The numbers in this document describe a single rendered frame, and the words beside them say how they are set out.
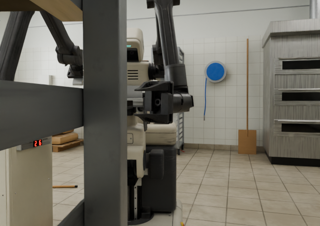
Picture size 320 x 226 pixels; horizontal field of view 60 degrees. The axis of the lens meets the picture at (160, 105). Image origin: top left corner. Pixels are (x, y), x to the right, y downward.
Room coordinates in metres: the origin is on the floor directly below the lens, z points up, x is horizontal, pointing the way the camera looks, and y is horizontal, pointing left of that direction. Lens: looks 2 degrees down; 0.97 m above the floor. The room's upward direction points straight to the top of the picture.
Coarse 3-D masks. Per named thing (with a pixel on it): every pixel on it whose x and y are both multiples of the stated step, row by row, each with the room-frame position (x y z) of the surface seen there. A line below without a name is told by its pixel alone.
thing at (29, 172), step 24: (48, 144) 1.66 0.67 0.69; (0, 168) 1.38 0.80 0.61; (24, 168) 1.47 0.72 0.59; (48, 168) 1.65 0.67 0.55; (0, 192) 1.38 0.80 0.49; (24, 192) 1.47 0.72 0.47; (48, 192) 1.65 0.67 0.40; (0, 216) 1.38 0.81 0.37; (24, 216) 1.47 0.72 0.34; (48, 216) 1.65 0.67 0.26
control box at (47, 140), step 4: (36, 140) 1.51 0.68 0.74; (44, 140) 1.58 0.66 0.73; (48, 140) 1.61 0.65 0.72; (24, 144) 1.43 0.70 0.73; (28, 144) 1.46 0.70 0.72; (32, 144) 1.49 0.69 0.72; (44, 144) 1.58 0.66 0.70; (16, 148) 1.42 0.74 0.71; (20, 148) 1.41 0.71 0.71; (24, 148) 1.43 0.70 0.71; (28, 148) 1.46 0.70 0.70
